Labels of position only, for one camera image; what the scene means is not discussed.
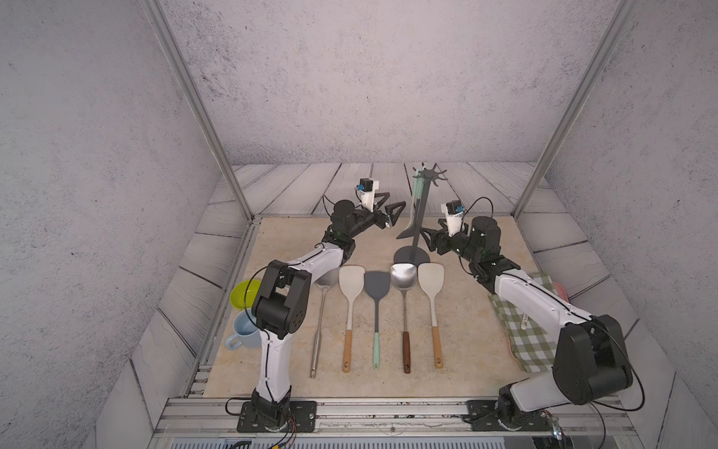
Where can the pink plate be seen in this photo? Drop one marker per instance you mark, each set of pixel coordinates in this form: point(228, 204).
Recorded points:
point(561, 291)

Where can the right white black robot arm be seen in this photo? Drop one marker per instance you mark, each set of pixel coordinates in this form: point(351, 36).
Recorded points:
point(591, 360)

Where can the cream utensil mint handle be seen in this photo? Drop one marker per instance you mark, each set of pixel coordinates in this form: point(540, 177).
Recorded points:
point(417, 191)

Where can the left aluminium frame post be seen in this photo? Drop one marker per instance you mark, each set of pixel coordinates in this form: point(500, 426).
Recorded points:
point(161, 27)

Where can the green checkered cloth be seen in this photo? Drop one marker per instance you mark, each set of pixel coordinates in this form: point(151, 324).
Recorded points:
point(534, 351)

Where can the right aluminium frame post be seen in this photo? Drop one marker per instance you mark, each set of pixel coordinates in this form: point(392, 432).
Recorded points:
point(600, 58)

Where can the lime green bowl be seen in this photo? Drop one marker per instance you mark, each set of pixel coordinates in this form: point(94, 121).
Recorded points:
point(243, 295)

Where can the light blue mug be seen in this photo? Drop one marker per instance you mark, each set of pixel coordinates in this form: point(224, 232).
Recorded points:
point(244, 332)

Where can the aluminium mounting rail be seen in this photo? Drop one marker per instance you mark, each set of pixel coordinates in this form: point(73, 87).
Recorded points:
point(389, 423)

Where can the cream spatula light wood handle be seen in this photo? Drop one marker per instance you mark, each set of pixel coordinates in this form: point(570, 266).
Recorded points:
point(351, 285)

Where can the grey utensil rack stand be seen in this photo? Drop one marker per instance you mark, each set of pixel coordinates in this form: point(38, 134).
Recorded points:
point(413, 253)

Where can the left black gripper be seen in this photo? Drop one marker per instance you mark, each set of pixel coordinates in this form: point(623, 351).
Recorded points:
point(383, 218)

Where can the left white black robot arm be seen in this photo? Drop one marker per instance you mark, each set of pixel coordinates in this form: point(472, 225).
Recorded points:
point(281, 304)

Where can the grey spatula mint handle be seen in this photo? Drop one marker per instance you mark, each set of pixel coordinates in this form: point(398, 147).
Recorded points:
point(377, 286)

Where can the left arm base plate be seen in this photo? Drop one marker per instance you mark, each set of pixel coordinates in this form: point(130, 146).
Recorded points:
point(259, 416)

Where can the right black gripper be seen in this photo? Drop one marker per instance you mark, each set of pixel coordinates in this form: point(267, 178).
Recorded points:
point(441, 238)

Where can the aluminium frame post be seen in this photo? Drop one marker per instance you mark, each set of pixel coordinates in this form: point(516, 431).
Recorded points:
point(600, 58)
point(161, 27)

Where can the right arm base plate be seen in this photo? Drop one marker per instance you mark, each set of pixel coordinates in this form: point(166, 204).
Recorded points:
point(496, 415)

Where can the utensil light wood handle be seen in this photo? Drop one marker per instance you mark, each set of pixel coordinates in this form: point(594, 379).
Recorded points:
point(431, 279)

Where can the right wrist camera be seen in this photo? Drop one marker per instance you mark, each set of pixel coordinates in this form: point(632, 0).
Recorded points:
point(454, 212)

